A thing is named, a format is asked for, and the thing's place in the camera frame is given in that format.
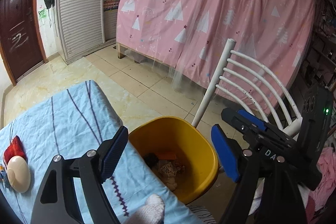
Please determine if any red cloth item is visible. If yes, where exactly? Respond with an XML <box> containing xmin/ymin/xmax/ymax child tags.
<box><xmin>3</xmin><ymin>135</ymin><xmax>27</xmax><ymax>166</ymax></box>

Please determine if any white louvered wardrobe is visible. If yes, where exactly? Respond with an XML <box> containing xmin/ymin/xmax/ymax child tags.
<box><xmin>55</xmin><ymin>0</ymin><xmax>105</xmax><ymax>64</ymax></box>

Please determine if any left hand white glove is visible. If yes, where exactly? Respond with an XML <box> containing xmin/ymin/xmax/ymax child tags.
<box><xmin>124</xmin><ymin>194</ymin><xmax>165</xmax><ymax>224</ymax></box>

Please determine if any pink tree-print curtain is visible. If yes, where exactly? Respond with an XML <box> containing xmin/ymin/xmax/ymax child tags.
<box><xmin>115</xmin><ymin>0</ymin><xmax>317</xmax><ymax>115</ymax></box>

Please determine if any yellow plastic trash bin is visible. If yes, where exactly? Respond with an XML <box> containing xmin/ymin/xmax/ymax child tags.
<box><xmin>129</xmin><ymin>116</ymin><xmax>219</xmax><ymax>205</ymax></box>

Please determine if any light blue bed sheet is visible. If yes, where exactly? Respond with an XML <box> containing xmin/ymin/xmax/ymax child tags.
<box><xmin>1</xmin><ymin>80</ymin><xmax>200</xmax><ymax>223</ymax></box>

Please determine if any dark brown wooden door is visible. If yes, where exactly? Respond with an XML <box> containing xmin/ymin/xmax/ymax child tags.
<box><xmin>1</xmin><ymin>0</ymin><xmax>47</xmax><ymax>85</ymax></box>

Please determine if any white metal chair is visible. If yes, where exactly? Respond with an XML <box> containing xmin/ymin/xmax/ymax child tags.
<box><xmin>191</xmin><ymin>39</ymin><xmax>302</xmax><ymax>137</ymax></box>

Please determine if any cream egg-shaped toy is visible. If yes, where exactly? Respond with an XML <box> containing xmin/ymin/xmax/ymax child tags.
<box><xmin>7</xmin><ymin>156</ymin><xmax>31</xmax><ymax>193</ymax></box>

